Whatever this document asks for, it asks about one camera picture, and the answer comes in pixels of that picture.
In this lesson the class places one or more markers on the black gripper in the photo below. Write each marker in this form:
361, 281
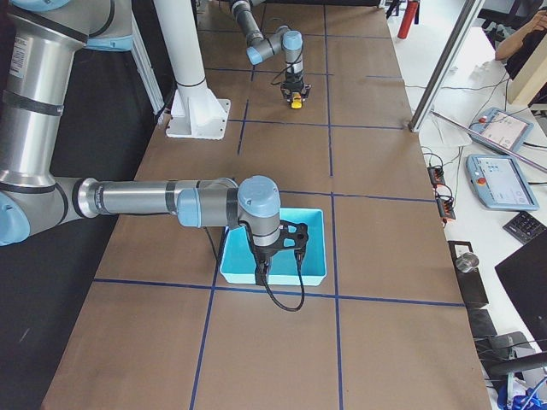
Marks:
293, 79
263, 253

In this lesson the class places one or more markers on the yellow beetle toy car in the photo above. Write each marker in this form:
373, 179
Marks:
296, 101

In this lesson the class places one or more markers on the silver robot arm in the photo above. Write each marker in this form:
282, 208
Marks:
66, 171
286, 41

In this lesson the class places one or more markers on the red cylinder bottle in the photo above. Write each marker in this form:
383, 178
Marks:
410, 17

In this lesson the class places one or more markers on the small metal cup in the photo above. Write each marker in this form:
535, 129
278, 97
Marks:
466, 262

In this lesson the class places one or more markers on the teach pendant tablet far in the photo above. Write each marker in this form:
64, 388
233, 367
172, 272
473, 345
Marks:
502, 128

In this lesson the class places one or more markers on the teach pendant tablet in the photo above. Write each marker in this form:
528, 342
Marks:
498, 182
502, 128

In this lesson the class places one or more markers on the teach pendant tablet near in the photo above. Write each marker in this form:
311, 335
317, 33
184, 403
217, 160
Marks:
498, 182

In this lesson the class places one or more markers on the seated person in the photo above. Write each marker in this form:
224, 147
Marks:
516, 49

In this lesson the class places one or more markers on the black keyboard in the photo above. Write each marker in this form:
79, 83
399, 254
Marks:
524, 227

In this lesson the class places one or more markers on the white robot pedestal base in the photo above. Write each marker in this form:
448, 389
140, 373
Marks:
196, 111

